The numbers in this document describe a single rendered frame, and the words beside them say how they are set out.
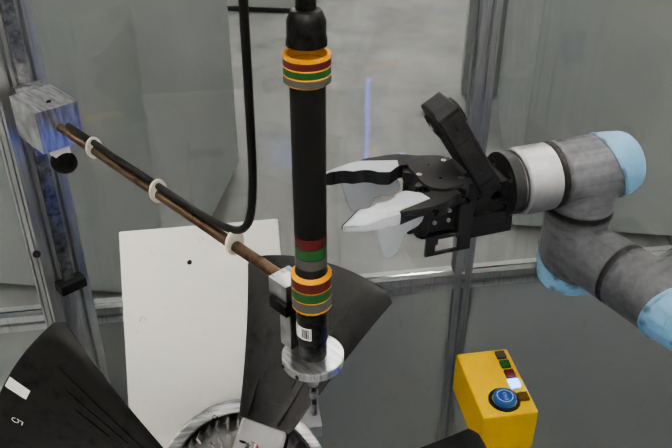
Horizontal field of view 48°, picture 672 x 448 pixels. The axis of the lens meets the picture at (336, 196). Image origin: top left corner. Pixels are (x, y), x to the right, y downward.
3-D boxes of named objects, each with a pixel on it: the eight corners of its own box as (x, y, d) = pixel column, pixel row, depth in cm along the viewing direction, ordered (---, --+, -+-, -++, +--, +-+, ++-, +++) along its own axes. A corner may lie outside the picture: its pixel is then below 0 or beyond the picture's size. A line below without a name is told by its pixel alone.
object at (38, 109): (15, 137, 123) (3, 89, 119) (56, 124, 127) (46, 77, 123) (44, 159, 117) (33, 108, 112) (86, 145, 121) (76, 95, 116)
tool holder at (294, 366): (257, 351, 87) (253, 283, 82) (303, 323, 91) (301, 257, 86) (310, 393, 81) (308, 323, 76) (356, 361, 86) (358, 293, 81)
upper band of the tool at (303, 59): (273, 82, 68) (272, 52, 67) (309, 70, 71) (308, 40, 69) (305, 96, 66) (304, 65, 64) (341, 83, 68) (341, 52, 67)
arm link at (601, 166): (642, 211, 86) (659, 144, 81) (558, 229, 83) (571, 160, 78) (600, 179, 92) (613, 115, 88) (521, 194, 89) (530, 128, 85)
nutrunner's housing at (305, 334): (289, 376, 87) (272, -25, 63) (314, 359, 89) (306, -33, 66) (312, 394, 85) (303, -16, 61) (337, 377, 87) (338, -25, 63)
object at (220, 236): (57, 133, 117) (55, 124, 116) (65, 130, 117) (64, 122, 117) (284, 290, 83) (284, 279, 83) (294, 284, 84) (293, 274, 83)
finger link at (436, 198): (411, 232, 72) (472, 200, 77) (411, 218, 71) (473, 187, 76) (377, 211, 75) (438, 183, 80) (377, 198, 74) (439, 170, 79)
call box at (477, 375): (451, 393, 146) (455, 352, 141) (501, 387, 148) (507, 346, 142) (477, 460, 133) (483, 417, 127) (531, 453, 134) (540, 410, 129)
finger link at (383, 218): (362, 282, 73) (429, 246, 78) (363, 230, 69) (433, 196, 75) (341, 267, 75) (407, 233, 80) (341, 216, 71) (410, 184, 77)
